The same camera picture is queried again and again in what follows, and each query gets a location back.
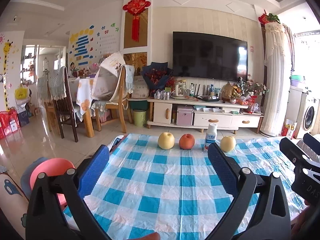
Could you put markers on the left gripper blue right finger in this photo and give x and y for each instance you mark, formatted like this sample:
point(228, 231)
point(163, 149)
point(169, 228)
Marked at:
point(233, 178)

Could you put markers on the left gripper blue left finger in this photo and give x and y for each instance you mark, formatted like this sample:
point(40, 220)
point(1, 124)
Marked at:
point(87, 174)

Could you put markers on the pink trash bin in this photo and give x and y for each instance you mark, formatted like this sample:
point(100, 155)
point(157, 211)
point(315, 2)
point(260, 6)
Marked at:
point(51, 167)

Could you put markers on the right hand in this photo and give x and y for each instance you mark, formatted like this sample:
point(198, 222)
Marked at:
point(306, 224)

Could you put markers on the left hand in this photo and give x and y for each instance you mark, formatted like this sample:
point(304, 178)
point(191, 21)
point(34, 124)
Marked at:
point(152, 236)

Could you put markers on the large yellow pear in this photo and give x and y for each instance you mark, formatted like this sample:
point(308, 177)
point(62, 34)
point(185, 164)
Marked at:
point(227, 143)

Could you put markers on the white yogurt drink bottle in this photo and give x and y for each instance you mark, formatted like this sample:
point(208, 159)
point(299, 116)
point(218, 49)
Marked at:
point(211, 135)

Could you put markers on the red orange apple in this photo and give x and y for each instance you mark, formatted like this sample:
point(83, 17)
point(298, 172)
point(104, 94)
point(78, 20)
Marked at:
point(187, 141)

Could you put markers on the white washing machine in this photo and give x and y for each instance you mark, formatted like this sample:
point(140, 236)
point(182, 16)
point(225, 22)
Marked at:
point(307, 115)

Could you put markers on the white standing air conditioner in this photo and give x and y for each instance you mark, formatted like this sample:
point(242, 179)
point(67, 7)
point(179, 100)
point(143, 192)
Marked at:
point(278, 63)

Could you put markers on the pink storage box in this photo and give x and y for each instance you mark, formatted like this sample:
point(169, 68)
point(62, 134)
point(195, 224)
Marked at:
point(185, 115)

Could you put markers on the green waste bin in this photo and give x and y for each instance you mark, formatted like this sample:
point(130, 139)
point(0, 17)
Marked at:
point(139, 117)

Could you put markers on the white TV cabinet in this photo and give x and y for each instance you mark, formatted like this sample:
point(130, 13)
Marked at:
point(227, 116)

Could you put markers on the dining table with cloth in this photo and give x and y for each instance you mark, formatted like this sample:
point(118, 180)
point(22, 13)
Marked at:
point(81, 91)

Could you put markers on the dark wooden chair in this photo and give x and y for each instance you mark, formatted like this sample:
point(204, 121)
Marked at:
point(54, 92)

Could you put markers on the wooden dining chair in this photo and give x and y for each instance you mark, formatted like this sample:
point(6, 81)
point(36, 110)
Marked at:
point(111, 88)

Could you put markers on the white electric kettle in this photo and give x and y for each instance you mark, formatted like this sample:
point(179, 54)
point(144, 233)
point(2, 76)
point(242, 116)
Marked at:
point(179, 91)

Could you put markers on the red gift bag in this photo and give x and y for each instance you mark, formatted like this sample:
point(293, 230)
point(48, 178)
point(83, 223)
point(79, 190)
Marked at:
point(9, 122)

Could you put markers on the yellow tote bag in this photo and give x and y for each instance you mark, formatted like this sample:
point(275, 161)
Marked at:
point(21, 93)

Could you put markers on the red flower bouquet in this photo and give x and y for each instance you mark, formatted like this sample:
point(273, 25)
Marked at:
point(158, 76)

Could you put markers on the black flat television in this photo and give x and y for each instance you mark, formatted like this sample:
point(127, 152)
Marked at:
point(209, 56)

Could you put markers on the red Chinese knot decoration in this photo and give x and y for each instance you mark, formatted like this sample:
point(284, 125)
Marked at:
point(135, 8)

